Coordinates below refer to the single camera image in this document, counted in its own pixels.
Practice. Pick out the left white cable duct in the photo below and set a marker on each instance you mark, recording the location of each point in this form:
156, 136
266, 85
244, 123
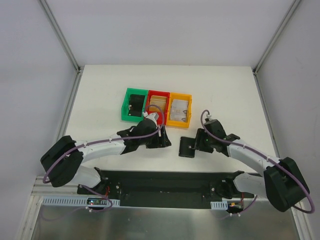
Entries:
71, 201

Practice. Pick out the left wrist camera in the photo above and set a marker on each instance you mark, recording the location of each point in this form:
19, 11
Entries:
151, 116

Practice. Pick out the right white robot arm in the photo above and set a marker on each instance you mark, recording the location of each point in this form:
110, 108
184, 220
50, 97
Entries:
278, 179

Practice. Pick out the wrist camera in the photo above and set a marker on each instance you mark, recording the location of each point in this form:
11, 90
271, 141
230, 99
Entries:
151, 116
208, 117

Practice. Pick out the right white cable duct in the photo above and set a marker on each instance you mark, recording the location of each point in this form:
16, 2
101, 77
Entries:
219, 205

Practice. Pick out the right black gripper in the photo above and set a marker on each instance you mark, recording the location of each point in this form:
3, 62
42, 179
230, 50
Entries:
198, 143

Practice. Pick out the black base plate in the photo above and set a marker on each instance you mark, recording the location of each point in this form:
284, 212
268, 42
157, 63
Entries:
152, 189

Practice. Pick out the black card holder wallet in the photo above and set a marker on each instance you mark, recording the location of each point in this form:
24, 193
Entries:
187, 147

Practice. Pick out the left aluminium frame post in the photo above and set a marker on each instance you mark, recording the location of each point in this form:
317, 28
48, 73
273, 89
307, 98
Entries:
59, 34

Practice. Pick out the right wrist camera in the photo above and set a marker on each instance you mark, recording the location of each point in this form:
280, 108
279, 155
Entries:
208, 117

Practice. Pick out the silver VIP cards stack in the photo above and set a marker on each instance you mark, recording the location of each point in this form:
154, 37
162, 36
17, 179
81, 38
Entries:
179, 110

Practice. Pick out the gold cards stack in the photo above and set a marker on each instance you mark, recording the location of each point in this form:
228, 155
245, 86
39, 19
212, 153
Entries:
160, 101

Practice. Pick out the green plastic bin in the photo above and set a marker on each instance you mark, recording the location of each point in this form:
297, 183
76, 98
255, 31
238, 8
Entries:
124, 109

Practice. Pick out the yellow plastic bin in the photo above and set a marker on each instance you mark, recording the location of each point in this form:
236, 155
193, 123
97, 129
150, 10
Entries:
175, 124

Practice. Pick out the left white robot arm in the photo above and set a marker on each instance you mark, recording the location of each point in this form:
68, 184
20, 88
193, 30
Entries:
63, 162

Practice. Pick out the aluminium frame post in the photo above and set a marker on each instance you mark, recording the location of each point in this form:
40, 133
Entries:
293, 8
59, 34

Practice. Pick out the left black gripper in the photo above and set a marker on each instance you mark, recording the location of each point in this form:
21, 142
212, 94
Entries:
158, 141

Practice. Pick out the right aluminium frame post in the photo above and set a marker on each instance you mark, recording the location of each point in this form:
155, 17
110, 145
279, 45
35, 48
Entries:
293, 8

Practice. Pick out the white cable duct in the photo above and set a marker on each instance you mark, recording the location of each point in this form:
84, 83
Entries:
71, 201
219, 205

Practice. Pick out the red plastic bin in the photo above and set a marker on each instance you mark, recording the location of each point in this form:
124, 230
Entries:
155, 108

